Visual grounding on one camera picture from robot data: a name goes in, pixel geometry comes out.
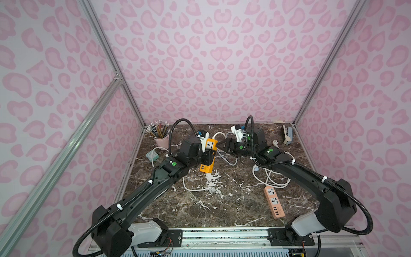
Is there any yellow power strip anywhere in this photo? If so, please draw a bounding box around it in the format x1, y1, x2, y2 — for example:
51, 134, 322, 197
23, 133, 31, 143
200, 139, 218, 173

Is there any white cord of yellow strip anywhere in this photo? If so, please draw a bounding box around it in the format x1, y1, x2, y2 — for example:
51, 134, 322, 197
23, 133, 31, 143
182, 131, 238, 193

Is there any white cord of pink strip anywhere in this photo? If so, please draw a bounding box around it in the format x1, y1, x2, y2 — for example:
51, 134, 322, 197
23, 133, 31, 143
252, 140, 296, 190

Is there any pink power strip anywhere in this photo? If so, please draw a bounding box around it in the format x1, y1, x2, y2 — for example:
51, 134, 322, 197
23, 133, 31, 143
264, 186, 285, 218

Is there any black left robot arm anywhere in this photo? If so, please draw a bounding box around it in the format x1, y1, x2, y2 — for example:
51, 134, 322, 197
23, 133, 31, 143
72, 130, 217, 257

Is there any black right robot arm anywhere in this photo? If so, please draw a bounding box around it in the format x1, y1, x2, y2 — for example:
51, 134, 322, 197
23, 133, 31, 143
217, 116, 374, 243

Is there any grey stapler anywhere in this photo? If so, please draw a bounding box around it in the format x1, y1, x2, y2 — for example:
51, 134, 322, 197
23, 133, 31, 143
282, 125, 293, 145

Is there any small green desk clock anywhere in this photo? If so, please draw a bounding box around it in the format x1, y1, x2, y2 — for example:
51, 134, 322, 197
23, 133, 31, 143
146, 150, 159, 162

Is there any pink pencil cup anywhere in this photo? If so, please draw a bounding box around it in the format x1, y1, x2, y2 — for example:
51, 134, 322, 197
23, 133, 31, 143
146, 121, 170, 149

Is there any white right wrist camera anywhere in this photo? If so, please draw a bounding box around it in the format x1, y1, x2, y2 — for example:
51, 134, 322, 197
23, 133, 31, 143
231, 125, 247, 142

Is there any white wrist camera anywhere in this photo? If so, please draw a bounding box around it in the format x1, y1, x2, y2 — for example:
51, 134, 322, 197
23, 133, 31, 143
231, 125, 247, 142
197, 130, 209, 153

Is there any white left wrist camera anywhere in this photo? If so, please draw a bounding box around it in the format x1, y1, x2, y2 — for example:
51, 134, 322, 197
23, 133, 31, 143
197, 130, 209, 153

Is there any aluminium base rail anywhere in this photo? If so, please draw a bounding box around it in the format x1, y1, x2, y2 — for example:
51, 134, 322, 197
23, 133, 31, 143
122, 227, 368, 257

